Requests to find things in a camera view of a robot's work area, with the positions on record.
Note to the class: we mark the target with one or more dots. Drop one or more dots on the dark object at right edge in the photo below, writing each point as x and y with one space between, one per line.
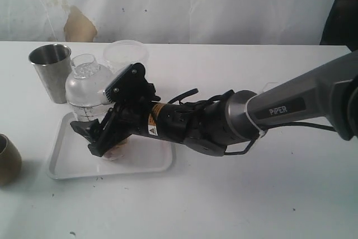
341 25

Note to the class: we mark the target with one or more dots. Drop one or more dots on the stainless steel cup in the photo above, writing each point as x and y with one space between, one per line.
52 64

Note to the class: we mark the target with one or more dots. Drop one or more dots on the clear graduated shaker body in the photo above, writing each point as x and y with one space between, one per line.
91 113

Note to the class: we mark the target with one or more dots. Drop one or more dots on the white rectangular tray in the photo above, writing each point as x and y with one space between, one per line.
70 158

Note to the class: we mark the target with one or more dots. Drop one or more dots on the brown wooden cup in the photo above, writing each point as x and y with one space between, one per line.
10 162

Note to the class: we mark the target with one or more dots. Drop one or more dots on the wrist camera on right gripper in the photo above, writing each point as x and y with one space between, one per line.
130 85

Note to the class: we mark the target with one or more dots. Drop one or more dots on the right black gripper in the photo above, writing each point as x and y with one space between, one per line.
118 124

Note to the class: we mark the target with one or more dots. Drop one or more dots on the clear shaker lid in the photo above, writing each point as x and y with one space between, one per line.
85 84

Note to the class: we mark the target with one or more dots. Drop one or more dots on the brown food pieces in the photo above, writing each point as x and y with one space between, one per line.
116 151

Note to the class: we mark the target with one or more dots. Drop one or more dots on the translucent plastic container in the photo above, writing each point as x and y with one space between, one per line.
121 53

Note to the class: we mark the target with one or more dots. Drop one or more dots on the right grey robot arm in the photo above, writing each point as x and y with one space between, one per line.
210 126

